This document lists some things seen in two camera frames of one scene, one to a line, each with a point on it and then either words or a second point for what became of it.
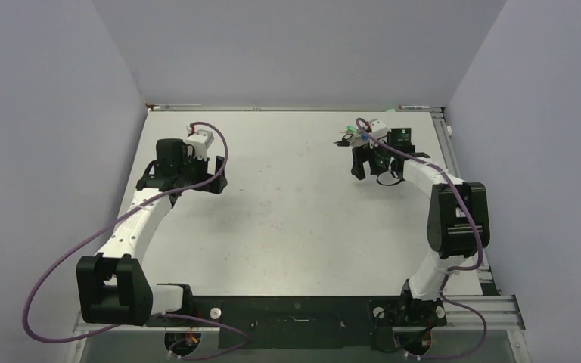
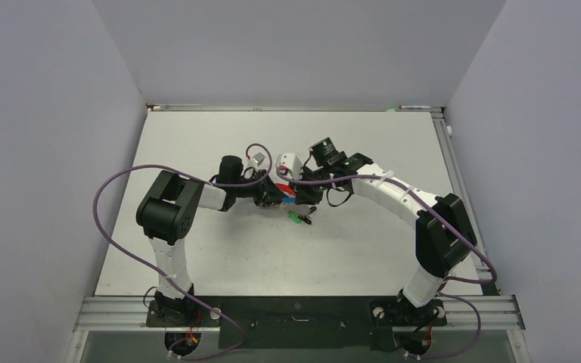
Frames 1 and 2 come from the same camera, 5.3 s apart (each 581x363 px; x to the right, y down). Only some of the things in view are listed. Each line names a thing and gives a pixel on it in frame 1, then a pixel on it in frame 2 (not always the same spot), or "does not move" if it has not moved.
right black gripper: (362, 153) → (303, 195)
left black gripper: (213, 187) → (267, 193)
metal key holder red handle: (368, 124) → (282, 184)
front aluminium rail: (491, 313) does not move
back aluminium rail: (296, 107) does not move
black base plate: (306, 322) does not move
